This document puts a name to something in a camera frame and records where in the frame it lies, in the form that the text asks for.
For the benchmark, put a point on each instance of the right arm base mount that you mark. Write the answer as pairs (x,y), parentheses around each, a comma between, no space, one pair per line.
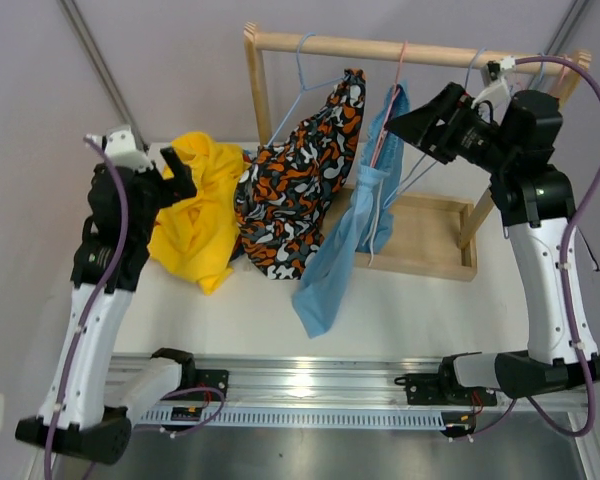
(433,389)

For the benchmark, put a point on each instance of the wooden clothes rack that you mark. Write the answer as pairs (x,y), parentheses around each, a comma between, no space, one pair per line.
(444,246)

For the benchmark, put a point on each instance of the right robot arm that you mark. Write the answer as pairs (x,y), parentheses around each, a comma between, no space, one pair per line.
(536,202)

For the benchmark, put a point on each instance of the blue wire hanger far left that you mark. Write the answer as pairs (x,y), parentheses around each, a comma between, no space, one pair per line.
(304,88)

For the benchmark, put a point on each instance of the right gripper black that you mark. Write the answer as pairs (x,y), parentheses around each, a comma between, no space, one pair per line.
(453,106)

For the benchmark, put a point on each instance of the pink wire hanger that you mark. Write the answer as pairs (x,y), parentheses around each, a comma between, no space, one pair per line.
(394,92)
(566,82)

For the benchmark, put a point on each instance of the black orange camouflage shorts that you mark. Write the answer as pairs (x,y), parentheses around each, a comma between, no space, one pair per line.
(282,198)

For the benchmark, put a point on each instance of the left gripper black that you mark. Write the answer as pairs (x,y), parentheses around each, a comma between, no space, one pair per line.
(178,187)

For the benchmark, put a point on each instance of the slotted cable duct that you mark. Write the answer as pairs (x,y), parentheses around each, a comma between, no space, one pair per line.
(393,419)

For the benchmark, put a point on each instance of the light blue shorts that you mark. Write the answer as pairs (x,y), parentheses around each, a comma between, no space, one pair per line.
(365,226)

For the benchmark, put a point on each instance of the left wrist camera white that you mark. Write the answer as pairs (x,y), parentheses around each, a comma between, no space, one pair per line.
(124,148)

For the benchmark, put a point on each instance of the aluminium frame post left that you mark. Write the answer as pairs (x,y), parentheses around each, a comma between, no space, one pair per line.
(94,56)

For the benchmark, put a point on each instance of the yellow shorts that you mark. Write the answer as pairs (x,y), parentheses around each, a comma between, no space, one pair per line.
(194,239)

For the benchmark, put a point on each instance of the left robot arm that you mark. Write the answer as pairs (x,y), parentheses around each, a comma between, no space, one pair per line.
(75,419)

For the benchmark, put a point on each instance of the aluminium mounting rail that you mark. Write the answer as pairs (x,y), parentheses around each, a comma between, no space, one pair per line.
(310,381)

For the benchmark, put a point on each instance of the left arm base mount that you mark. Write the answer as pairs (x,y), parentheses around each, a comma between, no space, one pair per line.
(208,378)

